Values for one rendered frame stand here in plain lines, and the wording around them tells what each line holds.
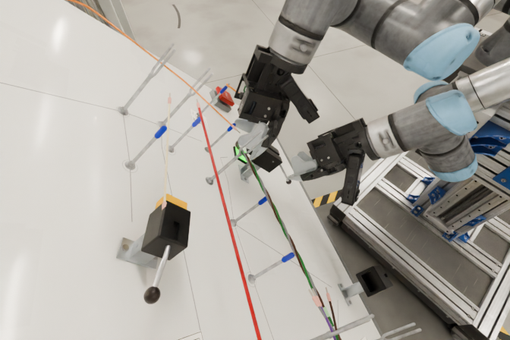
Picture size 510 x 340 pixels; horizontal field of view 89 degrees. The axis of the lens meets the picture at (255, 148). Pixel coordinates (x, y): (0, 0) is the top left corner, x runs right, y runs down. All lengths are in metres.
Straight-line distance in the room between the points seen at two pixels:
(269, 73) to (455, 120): 0.30
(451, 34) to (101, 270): 0.47
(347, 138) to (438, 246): 1.26
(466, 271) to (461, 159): 1.22
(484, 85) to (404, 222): 1.15
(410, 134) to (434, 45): 0.16
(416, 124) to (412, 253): 1.18
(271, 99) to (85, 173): 0.28
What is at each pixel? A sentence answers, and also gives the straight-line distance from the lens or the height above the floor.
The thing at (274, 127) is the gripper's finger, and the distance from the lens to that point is 0.46.
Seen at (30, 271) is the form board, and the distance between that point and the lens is 0.30.
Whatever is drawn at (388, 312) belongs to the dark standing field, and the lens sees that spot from 1.75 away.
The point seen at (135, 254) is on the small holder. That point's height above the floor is 1.31.
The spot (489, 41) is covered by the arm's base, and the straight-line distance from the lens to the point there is 1.00.
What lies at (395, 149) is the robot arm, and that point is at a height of 1.22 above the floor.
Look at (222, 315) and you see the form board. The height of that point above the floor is 1.21.
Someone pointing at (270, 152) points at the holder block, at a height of 1.16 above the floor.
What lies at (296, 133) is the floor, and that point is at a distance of 2.14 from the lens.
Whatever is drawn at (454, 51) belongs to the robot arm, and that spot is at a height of 1.42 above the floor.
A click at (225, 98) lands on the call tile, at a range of 0.73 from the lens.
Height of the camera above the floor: 1.59
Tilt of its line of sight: 53 degrees down
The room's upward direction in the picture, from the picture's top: straight up
